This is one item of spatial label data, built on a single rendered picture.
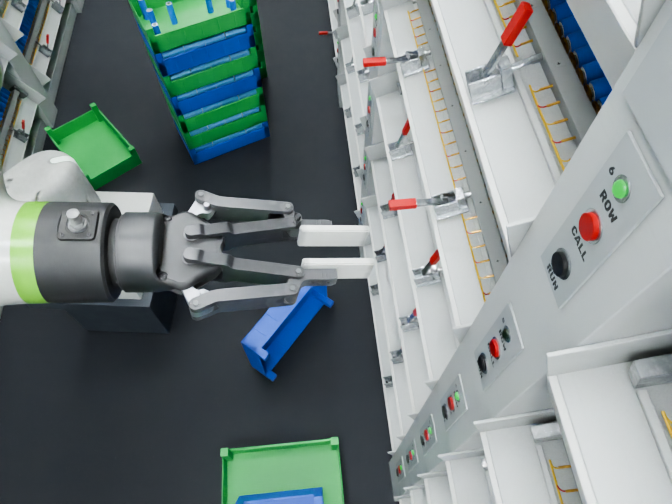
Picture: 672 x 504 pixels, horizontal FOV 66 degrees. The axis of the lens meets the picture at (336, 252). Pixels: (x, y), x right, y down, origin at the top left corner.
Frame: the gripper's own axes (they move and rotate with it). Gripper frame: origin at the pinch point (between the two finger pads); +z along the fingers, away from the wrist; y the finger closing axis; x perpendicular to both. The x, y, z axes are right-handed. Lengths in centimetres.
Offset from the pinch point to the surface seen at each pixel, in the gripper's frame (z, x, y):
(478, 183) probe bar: 19.7, 3.4, 11.9
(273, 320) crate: -1, 82, 28
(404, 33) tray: 17.0, 7.6, 46.1
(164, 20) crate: -32, 58, 115
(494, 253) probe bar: 19.3, 3.6, 1.9
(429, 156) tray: 16.4, 8.0, 20.1
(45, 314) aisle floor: -68, 113, 45
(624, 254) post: 9.9, -23.5, -14.2
